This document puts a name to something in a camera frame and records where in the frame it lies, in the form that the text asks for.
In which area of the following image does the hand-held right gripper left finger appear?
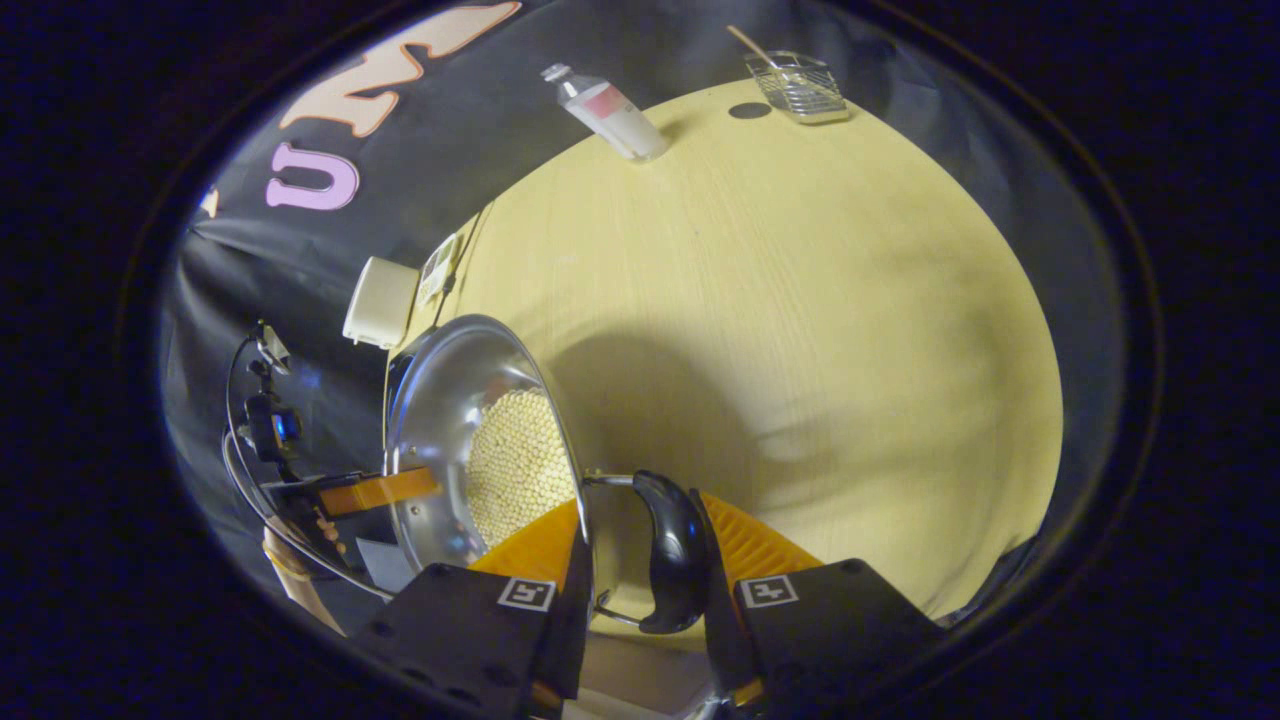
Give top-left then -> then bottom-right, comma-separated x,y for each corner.
355,497 -> 597,719

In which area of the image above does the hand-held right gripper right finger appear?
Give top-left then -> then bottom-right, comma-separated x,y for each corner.
690,489 -> 946,709

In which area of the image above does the black induction cooktop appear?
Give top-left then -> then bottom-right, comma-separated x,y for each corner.
355,345 -> 421,596

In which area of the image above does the steel pot with black handle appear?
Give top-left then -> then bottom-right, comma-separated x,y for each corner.
383,313 -> 714,637

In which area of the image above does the white toaster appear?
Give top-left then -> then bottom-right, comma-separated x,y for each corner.
342,256 -> 422,351

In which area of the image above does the white compartment tray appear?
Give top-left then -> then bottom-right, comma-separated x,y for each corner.
417,232 -> 462,307

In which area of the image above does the black backdrop cloth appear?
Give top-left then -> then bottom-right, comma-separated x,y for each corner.
160,0 -> 1131,631

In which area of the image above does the clear plastic bottle red label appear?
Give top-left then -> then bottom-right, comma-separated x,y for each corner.
541,63 -> 670,165

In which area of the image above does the wooden stick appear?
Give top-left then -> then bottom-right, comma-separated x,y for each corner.
727,25 -> 782,70

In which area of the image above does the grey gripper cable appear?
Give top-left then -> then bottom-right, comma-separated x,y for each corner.
221,333 -> 397,603

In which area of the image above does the black power cord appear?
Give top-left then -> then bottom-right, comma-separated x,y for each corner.
432,205 -> 493,333

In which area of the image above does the wire mesh basket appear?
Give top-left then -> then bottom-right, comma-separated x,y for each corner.
744,50 -> 852,127

